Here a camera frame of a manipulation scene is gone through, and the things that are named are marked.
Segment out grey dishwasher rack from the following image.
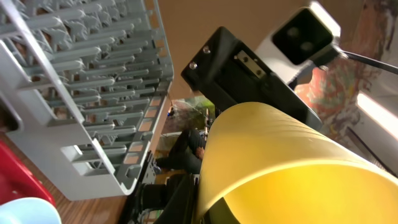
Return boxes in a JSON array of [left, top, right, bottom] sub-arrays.
[[1, 0, 174, 200]]

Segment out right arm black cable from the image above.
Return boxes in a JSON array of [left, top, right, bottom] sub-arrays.
[[341, 50, 398, 75]]

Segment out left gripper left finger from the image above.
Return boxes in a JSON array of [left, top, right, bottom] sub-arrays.
[[155, 174, 197, 224]]

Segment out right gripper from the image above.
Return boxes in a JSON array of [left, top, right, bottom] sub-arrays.
[[181, 27, 322, 130]]

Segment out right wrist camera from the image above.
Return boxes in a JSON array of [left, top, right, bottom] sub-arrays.
[[255, 1, 342, 84]]

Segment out yellow plastic cup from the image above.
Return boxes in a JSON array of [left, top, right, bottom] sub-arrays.
[[195, 102, 397, 223]]

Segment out red serving tray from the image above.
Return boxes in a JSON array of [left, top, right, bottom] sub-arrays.
[[0, 141, 56, 206]]

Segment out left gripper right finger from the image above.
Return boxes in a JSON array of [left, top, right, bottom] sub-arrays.
[[201, 197, 240, 224]]

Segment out light blue bowl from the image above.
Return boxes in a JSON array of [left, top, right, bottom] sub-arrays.
[[1, 197, 62, 224]]

